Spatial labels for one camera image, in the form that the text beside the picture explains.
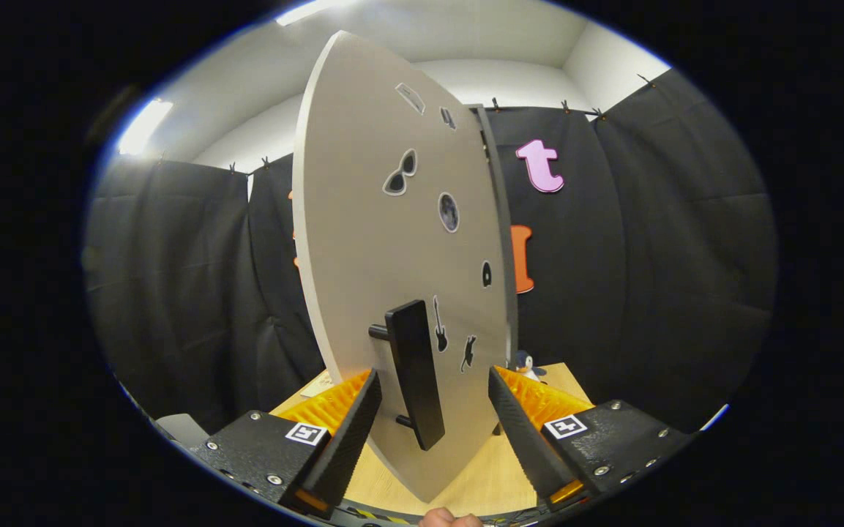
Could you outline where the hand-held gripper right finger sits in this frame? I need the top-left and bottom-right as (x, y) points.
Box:
(488, 366), (693, 513)

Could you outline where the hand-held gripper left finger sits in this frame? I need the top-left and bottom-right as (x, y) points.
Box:
(187, 368), (383, 520)

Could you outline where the black door handle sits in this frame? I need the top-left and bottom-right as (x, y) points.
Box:
(369, 299), (446, 451)

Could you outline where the beige shoe cabinet door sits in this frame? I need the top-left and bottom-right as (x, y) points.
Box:
(291, 31), (519, 504)

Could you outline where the dark grey shoe cabinet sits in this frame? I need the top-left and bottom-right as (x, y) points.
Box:
(469, 104), (519, 367)

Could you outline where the beige cover book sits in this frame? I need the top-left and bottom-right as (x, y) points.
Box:
(301, 370), (335, 400)

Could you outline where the small penguin toy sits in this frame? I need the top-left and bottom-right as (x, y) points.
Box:
(513, 350), (548, 385)

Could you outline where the black backdrop cloth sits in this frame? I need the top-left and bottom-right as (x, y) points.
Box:
(83, 70), (780, 433)

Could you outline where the ceiling light strip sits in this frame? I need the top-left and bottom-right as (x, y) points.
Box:
(118, 99), (173, 156)

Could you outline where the white ceiling light panel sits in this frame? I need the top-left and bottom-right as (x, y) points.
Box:
(275, 0), (349, 26)

